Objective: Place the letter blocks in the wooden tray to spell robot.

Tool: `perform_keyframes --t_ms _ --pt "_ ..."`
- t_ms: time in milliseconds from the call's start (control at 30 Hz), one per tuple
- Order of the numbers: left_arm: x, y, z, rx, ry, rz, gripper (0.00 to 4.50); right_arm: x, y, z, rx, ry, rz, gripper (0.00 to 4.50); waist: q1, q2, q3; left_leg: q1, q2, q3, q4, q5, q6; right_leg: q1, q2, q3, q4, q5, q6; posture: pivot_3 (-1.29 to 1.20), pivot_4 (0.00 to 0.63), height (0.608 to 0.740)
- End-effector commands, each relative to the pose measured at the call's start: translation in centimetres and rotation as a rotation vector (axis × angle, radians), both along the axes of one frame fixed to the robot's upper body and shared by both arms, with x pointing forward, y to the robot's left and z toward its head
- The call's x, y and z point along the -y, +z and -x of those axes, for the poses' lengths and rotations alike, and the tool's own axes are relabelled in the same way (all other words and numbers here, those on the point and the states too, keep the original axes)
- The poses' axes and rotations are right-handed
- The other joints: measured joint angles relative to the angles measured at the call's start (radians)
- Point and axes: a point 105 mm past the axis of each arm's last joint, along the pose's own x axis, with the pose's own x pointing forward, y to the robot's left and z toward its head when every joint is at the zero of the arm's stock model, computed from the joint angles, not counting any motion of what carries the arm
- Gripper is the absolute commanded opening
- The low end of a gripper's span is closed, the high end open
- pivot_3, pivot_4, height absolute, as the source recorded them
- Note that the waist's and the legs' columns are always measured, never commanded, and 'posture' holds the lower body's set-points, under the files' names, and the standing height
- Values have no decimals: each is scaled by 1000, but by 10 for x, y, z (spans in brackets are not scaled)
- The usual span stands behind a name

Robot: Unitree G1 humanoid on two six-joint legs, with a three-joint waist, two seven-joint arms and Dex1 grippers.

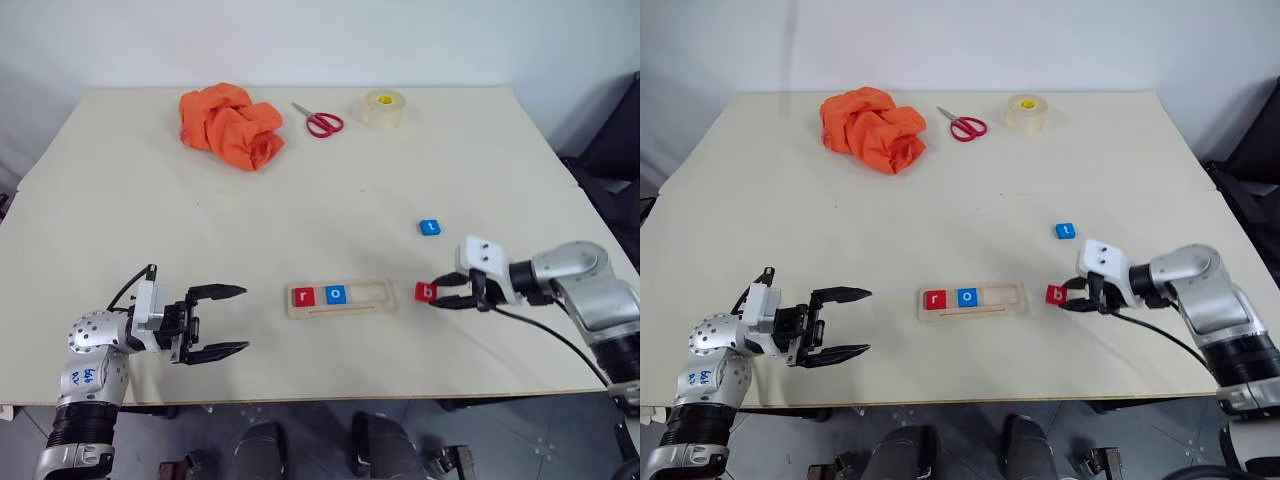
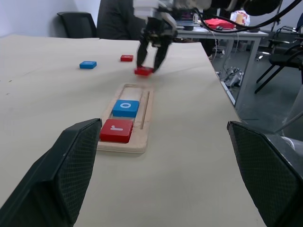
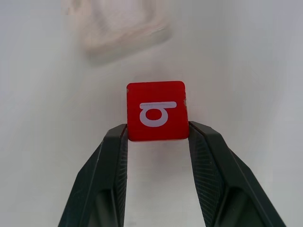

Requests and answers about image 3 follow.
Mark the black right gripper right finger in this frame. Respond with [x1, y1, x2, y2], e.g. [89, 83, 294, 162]
[188, 121, 288, 227]

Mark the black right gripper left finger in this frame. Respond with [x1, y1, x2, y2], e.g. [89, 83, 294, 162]
[58, 123, 129, 227]

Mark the red letter b block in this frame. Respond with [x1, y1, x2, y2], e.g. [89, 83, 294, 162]
[126, 81, 190, 141]

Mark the light wooden tray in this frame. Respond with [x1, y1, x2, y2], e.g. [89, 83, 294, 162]
[67, 0, 173, 64]

